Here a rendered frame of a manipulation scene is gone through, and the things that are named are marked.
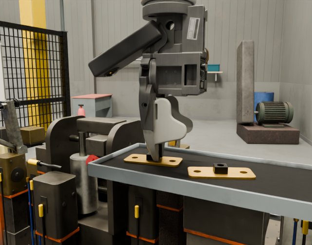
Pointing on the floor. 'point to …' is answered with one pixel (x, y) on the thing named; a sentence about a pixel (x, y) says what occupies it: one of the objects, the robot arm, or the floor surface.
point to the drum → (259, 96)
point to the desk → (94, 105)
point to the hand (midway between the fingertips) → (153, 149)
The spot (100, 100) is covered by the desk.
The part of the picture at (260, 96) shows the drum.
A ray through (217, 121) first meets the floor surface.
